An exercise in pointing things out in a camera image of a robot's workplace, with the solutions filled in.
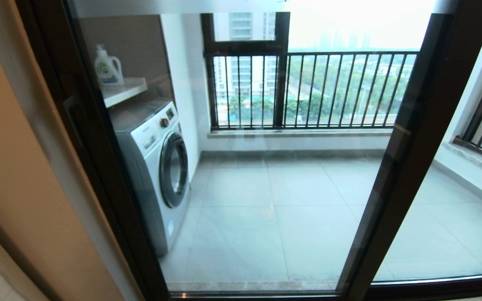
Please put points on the dark framed sliding glass door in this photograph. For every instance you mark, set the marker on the dark framed sliding glass door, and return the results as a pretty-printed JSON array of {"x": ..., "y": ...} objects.
[{"x": 454, "y": 290}]

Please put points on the grey stone window sill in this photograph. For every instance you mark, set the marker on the grey stone window sill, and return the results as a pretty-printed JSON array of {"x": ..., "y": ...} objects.
[
  {"x": 475, "y": 162},
  {"x": 299, "y": 133}
]

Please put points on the white front-load washing machine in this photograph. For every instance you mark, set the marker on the white front-load washing machine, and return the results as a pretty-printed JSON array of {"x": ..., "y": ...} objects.
[{"x": 153, "y": 167}]

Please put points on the grey high-rise building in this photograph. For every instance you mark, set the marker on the grey high-rise building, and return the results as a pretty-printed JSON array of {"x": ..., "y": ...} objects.
[{"x": 243, "y": 27}]

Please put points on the long black balcony railing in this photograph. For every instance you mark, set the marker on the long black balcony railing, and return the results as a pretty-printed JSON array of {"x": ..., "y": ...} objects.
[{"x": 349, "y": 53}]

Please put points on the white detergent bottle green label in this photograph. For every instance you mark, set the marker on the white detergent bottle green label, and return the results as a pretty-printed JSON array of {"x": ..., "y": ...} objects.
[{"x": 108, "y": 69}]

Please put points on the dark brown fixed glass door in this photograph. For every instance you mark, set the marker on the dark brown fixed glass door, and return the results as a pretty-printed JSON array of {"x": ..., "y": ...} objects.
[{"x": 454, "y": 217}]

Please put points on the dark window frame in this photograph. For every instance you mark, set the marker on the dark window frame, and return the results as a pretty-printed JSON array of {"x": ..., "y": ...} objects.
[{"x": 282, "y": 83}]

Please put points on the white wall shelf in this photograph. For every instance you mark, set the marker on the white wall shelf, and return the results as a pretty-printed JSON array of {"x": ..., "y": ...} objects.
[{"x": 124, "y": 92}]

